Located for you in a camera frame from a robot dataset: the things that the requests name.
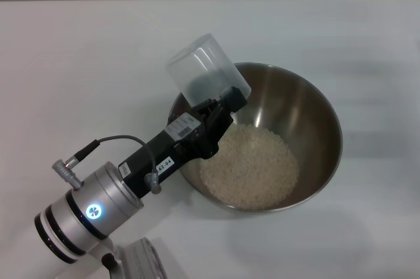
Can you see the stainless steel mixing bowl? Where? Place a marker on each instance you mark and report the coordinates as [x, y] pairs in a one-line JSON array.
[[295, 95]]

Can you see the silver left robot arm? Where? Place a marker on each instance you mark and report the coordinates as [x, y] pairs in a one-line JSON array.
[[82, 210]]

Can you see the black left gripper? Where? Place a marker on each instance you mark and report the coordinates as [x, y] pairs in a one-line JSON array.
[[183, 144]]

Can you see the grey ribbed wrist camera box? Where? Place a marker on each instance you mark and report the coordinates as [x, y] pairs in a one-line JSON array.
[[141, 259]]

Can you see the white rice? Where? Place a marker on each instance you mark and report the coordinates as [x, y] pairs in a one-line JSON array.
[[249, 167]]

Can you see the clear plastic measuring cup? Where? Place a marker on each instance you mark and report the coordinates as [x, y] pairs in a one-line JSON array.
[[197, 59]]

